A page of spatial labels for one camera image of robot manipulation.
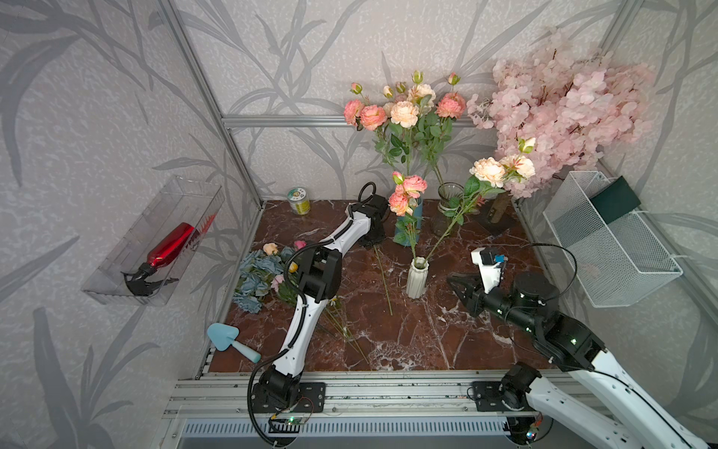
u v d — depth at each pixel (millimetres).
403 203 676
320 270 651
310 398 726
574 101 578
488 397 739
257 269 862
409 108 707
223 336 845
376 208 845
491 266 551
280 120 940
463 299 607
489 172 584
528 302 482
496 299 569
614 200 718
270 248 959
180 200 785
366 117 756
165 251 629
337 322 866
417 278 823
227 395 753
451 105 770
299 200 1120
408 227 747
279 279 886
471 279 628
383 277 983
